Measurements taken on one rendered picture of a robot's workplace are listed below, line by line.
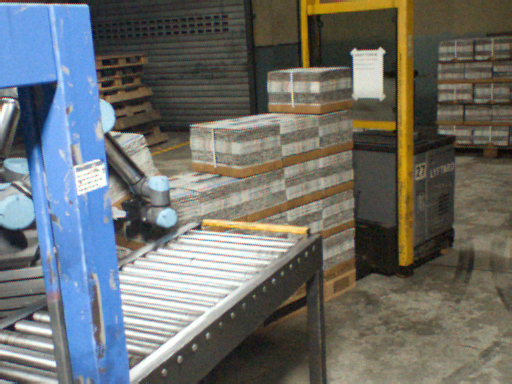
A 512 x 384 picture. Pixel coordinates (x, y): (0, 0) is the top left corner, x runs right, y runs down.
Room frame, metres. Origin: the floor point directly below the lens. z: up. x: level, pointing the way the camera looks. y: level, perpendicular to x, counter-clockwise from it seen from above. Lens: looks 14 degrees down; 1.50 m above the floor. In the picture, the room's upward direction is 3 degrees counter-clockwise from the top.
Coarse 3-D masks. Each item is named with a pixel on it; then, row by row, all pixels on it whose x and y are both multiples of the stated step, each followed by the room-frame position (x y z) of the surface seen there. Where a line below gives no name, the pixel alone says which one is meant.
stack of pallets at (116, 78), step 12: (96, 60) 9.11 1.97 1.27; (108, 60) 10.42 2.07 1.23; (120, 60) 9.57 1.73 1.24; (144, 60) 10.06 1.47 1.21; (96, 72) 9.12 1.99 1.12; (120, 72) 9.63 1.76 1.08; (132, 72) 10.07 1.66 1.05; (108, 84) 10.07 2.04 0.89; (120, 84) 9.63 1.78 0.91; (132, 84) 9.94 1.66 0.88; (144, 84) 10.11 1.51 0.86; (120, 108) 9.50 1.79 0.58
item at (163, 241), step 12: (180, 228) 2.42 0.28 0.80; (192, 228) 2.42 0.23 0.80; (156, 240) 2.29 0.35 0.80; (168, 240) 2.28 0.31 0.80; (132, 252) 2.16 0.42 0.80; (144, 252) 2.16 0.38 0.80; (120, 264) 2.05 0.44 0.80; (24, 312) 1.69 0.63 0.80; (0, 324) 1.62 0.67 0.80; (12, 324) 1.63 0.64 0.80
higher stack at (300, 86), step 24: (288, 72) 3.69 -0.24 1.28; (312, 72) 3.56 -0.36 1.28; (336, 72) 3.64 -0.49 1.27; (288, 96) 3.69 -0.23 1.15; (312, 96) 3.57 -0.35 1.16; (336, 96) 3.63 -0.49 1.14; (336, 120) 3.63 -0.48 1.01; (336, 144) 3.63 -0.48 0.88; (336, 168) 3.62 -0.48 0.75; (336, 216) 3.62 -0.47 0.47; (336, 240) 3.60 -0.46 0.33; (336, 264) 3.61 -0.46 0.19; (336, 288) 3.59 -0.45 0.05
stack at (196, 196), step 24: (288, 168) 3.35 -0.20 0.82; (312, 168) 3.49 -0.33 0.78; (192, 192) 2.90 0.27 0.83; (216, 192) 2.98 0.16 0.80; (240, 192) 3.10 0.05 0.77; (264, 192) 3.22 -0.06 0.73; (288, 192) 3.33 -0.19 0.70; (312, 192) 3.47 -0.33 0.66; (192, 216) 2.87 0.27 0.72; (216, 216) 2.98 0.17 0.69; (240, 216) 3.09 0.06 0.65; (288, 216) 3.33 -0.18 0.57; (312, 216) 3.47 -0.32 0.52; (144, 240) 2.74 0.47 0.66
